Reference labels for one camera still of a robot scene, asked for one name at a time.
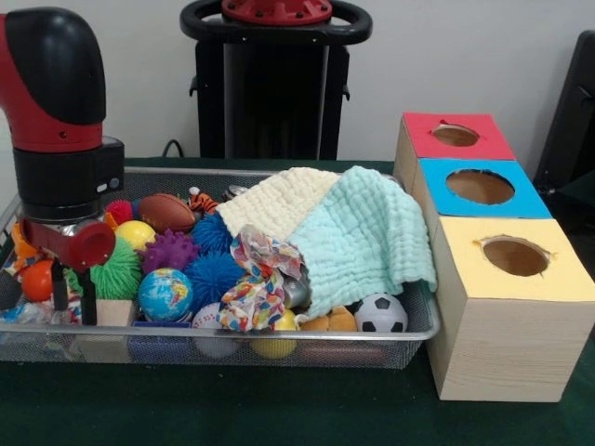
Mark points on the wooden box with three holes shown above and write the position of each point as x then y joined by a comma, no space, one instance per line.
502,348

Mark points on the clear plastic bottle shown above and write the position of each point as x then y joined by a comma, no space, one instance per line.
28,313

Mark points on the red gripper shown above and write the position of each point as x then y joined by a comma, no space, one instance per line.
88,248

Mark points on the purple spiky toy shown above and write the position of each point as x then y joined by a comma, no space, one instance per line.
169,251

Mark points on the brown toy football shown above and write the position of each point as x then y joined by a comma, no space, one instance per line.
165,213

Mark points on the cream white cloth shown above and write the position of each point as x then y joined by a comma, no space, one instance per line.
274,204

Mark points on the mint green cloth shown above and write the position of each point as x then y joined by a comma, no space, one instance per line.
362,241

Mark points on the colourful dotted cloth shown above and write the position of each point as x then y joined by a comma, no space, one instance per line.
258,288

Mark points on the black upright panel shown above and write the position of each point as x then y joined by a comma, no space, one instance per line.
572,116

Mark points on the dark green table cloth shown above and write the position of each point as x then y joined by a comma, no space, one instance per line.
583,190
279,409

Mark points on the yellow ball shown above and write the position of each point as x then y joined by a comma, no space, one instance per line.
135,232

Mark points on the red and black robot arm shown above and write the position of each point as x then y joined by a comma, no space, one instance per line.
51,116

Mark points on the globe print ball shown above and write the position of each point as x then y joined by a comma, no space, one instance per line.
165,295

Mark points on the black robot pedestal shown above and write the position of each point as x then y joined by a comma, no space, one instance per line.
279,116

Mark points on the shallow mesh bin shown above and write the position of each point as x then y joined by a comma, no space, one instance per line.
232,348

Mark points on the black and white soccer ball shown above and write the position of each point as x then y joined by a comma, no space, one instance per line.
381,313

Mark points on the blue spiky ball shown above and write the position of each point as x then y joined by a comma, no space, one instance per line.
211,281

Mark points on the green spiky ball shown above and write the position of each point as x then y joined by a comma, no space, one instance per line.
121,274

